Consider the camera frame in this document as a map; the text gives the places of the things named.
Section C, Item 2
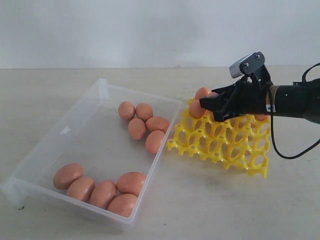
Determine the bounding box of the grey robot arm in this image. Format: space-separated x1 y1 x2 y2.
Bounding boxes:
199 77 320 124

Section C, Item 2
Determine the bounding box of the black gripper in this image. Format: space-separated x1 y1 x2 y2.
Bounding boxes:
199 75 273 122

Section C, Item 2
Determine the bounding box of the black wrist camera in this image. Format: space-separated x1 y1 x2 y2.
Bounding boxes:
229 51 271 83

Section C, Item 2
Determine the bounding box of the black cable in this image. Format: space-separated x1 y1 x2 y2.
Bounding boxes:
269 62 320 159

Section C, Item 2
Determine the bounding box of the brown egg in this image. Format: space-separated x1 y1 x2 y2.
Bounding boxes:
189 99 207 119
194 87 212 100
254 114 270 121
135 102 154 122
89 180 117 210
116 172 147 197
145 116 170 133
66 176 95 202
127 118 147 140
145 130 165 154
207 92 219 97
118 101 136 121
52 163 84 190
107 193 138 218

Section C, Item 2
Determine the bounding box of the clear plastic container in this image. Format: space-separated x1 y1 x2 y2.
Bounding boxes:
0 78 182 231

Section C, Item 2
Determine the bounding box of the yellow plastic egg tray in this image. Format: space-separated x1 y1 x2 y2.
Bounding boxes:
166 109 271 178

